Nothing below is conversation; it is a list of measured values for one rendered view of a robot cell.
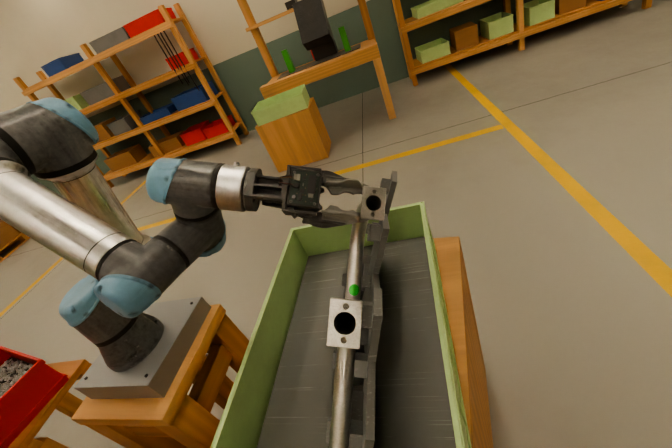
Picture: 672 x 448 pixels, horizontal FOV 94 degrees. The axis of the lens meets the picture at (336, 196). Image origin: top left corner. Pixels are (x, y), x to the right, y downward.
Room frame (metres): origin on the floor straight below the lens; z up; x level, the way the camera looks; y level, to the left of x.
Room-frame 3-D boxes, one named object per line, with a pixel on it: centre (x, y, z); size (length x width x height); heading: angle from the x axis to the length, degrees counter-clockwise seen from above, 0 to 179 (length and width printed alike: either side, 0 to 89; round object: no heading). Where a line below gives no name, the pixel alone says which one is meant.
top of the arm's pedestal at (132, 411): (0.67, 0.68, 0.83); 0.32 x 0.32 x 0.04; 70
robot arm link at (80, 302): (0.68, 0.67, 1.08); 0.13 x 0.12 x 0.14; 142
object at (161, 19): (6.06, 2.53, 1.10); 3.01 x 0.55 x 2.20; 73
